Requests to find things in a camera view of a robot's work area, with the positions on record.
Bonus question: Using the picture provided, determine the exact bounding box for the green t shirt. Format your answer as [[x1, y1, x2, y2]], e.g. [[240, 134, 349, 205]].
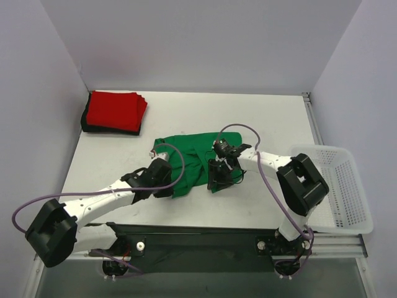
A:
[[153, 132, 243, 199]]

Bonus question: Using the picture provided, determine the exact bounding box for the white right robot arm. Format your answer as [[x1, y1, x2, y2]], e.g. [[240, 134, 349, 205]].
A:
[[207, 139, 329, 253]]

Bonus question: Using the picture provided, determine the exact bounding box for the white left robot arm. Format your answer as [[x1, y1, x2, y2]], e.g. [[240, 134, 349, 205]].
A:
[[25, 153, 173, 268]]

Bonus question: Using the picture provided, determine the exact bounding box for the folded red t shirt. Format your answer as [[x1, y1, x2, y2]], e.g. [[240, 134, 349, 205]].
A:
[[86, 91, 148, 131]]

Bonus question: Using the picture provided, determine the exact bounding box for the folded black t shirt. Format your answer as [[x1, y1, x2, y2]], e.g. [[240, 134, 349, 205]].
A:
[[81, 92, 144, 137]]

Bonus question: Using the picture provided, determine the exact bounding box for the white plastic basket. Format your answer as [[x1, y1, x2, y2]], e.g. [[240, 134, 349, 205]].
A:
[[290, 145, 373, 235]]

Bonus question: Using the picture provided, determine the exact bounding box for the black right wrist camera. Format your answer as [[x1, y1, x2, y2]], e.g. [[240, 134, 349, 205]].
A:
[[213, 138, 234, 158]]

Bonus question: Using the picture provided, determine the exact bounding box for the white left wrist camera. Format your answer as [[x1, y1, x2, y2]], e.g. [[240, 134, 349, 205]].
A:
[[149, 150, 169, 161]]

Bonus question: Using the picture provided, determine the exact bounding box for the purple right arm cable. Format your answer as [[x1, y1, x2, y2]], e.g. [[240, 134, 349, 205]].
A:
[[216, 124, 316, 249]]

